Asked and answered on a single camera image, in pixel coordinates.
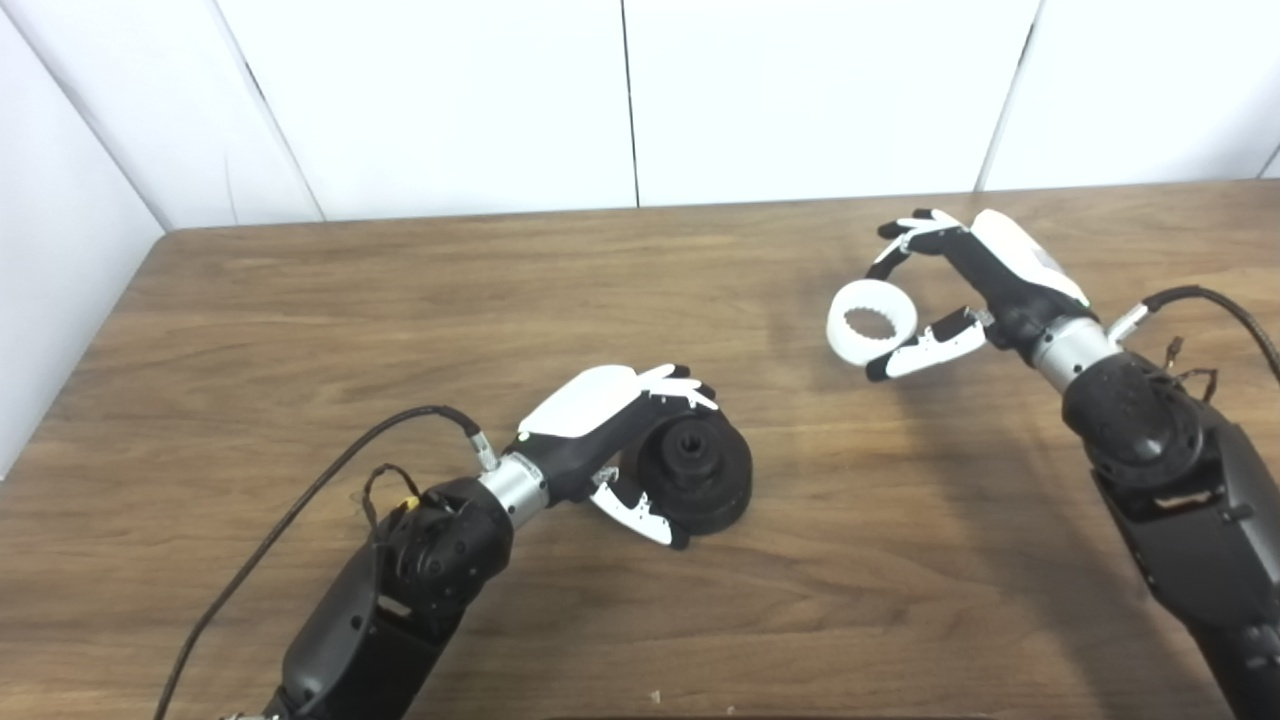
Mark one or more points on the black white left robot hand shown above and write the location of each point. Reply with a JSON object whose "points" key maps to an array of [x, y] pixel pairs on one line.
{"points": [[580, 420]]}

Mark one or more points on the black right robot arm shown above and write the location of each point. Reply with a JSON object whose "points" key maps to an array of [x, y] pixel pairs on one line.
{"points": [[1180, 500]]}

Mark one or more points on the round black part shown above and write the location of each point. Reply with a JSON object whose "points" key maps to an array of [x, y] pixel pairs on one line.
{"points": [[710, 490]]}

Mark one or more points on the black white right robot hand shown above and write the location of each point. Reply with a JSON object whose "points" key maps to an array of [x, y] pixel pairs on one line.
{"points": [[1020, 285]]}

